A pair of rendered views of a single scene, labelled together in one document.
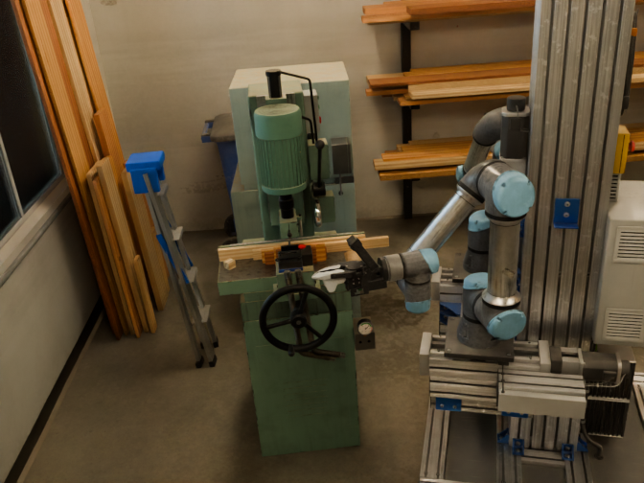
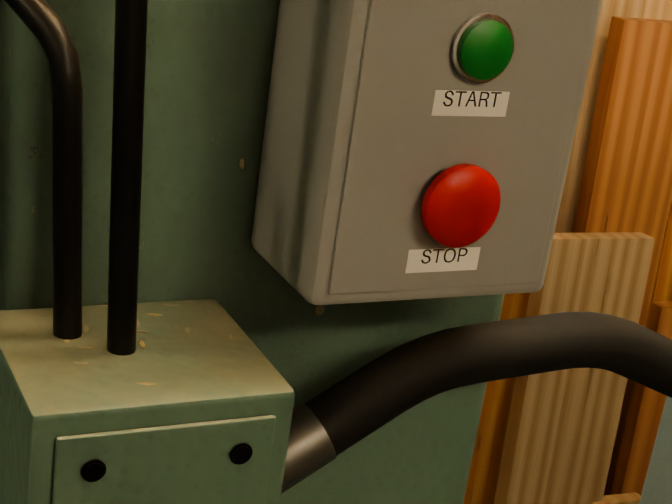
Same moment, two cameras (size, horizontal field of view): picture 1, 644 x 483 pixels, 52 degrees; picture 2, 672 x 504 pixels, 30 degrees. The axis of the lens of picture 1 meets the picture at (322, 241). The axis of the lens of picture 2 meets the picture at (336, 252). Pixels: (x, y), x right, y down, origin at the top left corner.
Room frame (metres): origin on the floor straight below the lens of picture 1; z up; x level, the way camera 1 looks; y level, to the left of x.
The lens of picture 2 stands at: (2.53, -0.39, 1.49)
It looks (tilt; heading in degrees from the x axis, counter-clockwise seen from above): 20 degrees down; 65
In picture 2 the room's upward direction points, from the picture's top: 8 degrees clockwise
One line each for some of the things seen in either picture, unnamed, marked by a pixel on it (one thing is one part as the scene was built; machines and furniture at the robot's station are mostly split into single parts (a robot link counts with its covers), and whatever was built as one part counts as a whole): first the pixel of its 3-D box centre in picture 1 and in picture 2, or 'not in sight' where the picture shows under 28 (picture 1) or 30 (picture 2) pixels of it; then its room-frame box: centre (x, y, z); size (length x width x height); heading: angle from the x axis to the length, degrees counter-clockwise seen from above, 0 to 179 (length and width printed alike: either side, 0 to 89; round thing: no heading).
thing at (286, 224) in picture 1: (288, 224); not in sight; (2.43, 0.13, 1.03); 0.14 x 0.07 x 0.09; 3
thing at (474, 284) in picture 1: (482, 294); not in sight; (1.86, -0.51, 0.98); 0.13 x 0.12 x 0.14; 11
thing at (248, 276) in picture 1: (295, 274); not in sight; (2.31, 0.12, 0.87); 0.61 x 0.30 x 0.06; 93
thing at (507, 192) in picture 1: (502, 255); not in sight; (1.74, -0.53, 1.19); 0.15 x 0.12 x 0.55; 11
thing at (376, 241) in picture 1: (321, 247); not in sight; (2.42, 0.01, 0.92); 0.55 x 0.02 x 0.04; 93
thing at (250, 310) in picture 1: (292, 271); not in sight; (2.54, 0.13, 0.76); 0.57 x 0.45 x 0.09; 3
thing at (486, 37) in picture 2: not in sight; (486, 49); (2.74, -0.03, 1.42); 0.02 x 0.01 x 0.02; 3
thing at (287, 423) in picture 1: (300, 348); not in sight; (2.53, 0.14, 0.36); 0.58 x 0.45 x 0.71; 3
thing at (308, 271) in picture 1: (295, 274); not in sight; (2.22, 0.11, 0.92); 0.15 x 0.13 x 0.09; 93
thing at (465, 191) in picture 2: not in sight; (461, 205); (2.74, -0.03, 1.36); 0.03 x 0.01 x 0.03; 3
